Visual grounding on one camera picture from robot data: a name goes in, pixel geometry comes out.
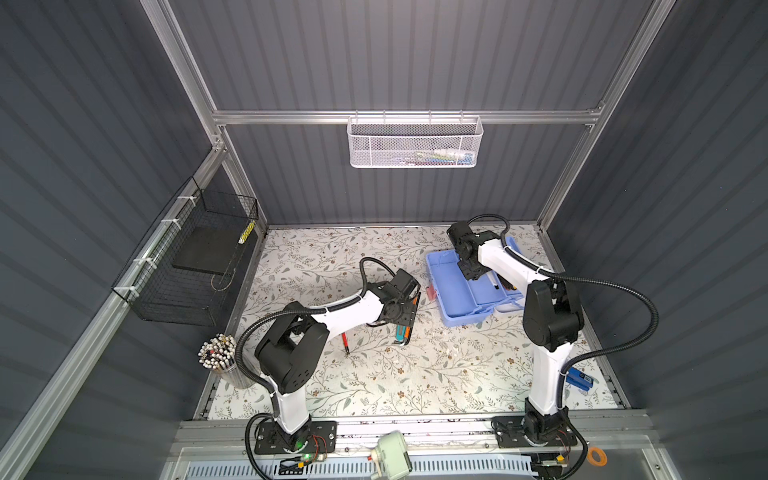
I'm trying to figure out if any teal utility knife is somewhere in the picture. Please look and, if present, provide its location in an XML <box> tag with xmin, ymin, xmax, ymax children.
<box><xmin>394</xmin><ymin>325</ymin><xmax>407</xmax><ymax>344</ymax></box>

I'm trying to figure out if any white blue tool box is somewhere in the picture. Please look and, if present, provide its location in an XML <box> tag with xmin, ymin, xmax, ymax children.
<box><xmin>426</xmin><ymin>250</ymin><xmax>525</xmax><ymax>328</ymax></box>

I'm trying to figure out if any white marker pen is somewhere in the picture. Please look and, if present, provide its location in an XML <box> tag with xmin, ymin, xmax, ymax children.
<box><xmin>487</xmin><ymin>272</ymin><xmax>500</xmax><ymax>290</ymax></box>

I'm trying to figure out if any black ratchet wrench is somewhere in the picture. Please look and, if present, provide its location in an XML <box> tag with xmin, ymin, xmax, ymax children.
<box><xmin>497</xmin><ymin>274</ymin><xmax>517</xmax><ymax>292</ymax></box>

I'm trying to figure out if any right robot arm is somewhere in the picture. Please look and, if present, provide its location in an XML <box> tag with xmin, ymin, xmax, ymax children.
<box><xmin>447</xmin><ymin>214</ymin><xmax>660</xmax><ymax>446</ymax></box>

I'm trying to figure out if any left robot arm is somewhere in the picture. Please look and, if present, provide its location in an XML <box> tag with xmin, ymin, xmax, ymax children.
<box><xmin>234</xmin><ymin>257</ymin><xmax>421</xmax><ymax>435</ymax></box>

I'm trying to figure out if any green white device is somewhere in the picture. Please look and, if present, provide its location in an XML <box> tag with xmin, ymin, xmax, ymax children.
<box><xmin>369</xmin><ymin>431</ymin><xmax>413</xmax><ymax>480</ymax></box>

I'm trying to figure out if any blue stapler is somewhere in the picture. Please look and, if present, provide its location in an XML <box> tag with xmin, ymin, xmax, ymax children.
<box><xmin>566</xmin><ymin>367</ymin><xmax>595</xmax><ymax>393</ymax></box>

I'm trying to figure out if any cup of pencils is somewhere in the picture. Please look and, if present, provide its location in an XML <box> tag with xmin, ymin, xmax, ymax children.
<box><xmin>197</xmin><ymin>333</ymin><xmax>255</xmax><ymax>390</ymax></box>

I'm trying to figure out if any white wire wall basket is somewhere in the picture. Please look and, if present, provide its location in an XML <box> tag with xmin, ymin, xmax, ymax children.
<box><xmin>346</xmin><ymin>115</ymin><xmax>484</xmax><ymax>169</ymax></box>

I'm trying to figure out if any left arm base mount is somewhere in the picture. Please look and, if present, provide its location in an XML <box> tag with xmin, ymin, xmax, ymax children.
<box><xmin>254</xmin><ymin>420</ymin><xmax>338</xmax><ymax>455</ymax></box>

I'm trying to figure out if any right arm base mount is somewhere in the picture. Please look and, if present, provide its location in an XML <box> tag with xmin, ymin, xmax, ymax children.
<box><xmin>491</xmin><ymin>413</ymin><xmax>579</xmax><ymax>449</ymax></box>

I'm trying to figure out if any black wire side basket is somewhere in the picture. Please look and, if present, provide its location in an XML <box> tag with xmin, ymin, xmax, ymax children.
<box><xmin>113</xmin><ymin>180</ymin><xmax>260</xmax><ymax>327</ymax></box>

